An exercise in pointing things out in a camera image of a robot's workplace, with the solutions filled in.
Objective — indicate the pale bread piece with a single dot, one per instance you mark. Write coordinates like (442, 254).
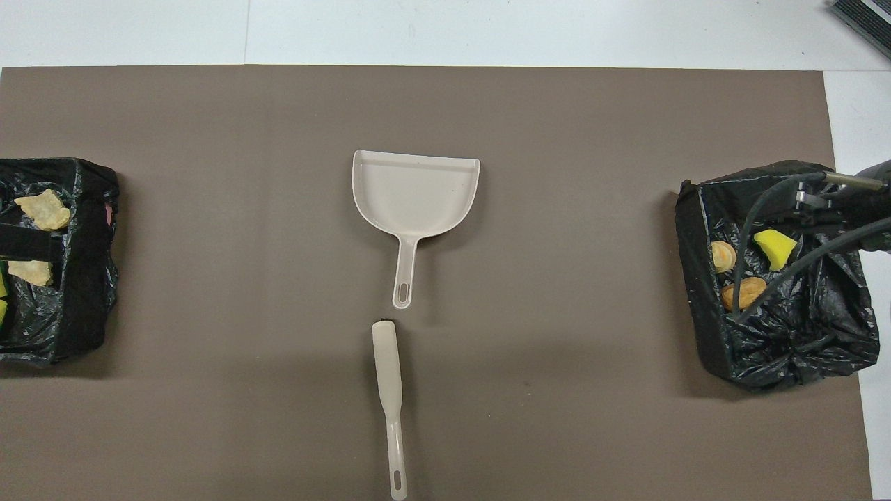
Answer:
(724, 256)

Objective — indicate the dark ribbed object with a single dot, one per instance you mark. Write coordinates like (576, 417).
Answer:
(866, 21)

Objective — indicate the brown bread roll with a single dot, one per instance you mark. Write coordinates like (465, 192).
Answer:
(755, 287)

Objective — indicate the beige plastic dustpan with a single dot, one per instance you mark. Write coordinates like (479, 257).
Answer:
(414, 191)

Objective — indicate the brown paper table mat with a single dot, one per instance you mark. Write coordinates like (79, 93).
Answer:
(445, 104)

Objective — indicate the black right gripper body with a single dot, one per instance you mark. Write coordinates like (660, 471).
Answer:
(832, 209)

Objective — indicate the orange striped croissant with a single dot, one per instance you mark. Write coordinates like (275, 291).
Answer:
(43, 209)

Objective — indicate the croissant with olive tip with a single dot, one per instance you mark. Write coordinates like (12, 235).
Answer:
(31, 271)

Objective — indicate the beige hand brush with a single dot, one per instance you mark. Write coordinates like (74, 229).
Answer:
(388, 362)

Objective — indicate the black bagged bin pink spot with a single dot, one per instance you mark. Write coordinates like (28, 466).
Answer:
(76, 313)

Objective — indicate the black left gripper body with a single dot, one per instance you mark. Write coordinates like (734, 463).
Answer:
(28, 241)

